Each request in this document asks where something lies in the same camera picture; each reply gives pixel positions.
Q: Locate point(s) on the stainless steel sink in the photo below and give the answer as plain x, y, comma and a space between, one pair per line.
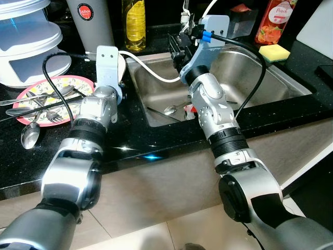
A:
250, 73

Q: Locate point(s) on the grey flask with red badge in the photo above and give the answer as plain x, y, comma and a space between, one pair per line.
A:
96, 31

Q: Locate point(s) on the thin dark stick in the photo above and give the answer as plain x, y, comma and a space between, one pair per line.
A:
47, 105

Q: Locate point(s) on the red peach soap bottle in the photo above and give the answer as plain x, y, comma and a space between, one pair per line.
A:
276, 23

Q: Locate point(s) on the steel fork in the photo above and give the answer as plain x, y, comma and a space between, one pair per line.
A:
53, 115

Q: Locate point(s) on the dark box with red lid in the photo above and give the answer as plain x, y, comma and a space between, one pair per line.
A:
243, 23

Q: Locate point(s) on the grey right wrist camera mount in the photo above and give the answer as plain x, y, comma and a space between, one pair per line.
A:
213, 26

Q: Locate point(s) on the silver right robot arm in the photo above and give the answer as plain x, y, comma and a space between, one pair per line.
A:
223, 114

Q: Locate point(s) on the dark floor cabinet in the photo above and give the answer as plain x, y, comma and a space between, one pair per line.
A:
315, 192

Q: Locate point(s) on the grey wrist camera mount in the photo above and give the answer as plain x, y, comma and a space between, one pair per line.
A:
213, 26
107, 65

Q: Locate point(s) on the white sink faucet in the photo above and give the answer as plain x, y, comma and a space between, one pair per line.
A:
184, 21

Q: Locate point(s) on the white flat panel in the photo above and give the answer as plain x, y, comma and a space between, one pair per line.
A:
320, 31

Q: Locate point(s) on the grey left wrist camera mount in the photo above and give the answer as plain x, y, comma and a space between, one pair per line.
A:
107, 65

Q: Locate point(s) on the red bowl with white tape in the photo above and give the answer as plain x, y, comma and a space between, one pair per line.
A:
190, 109

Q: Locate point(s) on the yellow cooking oil bottle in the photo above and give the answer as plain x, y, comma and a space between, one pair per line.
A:
134, 26

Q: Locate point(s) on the short steel spoon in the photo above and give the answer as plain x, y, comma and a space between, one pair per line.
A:
29, 137

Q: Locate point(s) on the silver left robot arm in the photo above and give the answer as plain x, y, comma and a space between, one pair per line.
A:
70, 177

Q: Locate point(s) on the small steel spoon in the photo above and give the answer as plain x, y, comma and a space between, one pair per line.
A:
169, 110

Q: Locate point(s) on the white plastic container stack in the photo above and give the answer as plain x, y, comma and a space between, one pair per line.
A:
31, 36

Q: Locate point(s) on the yellow green sponge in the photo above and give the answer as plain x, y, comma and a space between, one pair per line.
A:
274, 52

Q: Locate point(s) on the pink patterned plate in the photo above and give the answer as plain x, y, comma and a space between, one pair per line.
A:
78, 83

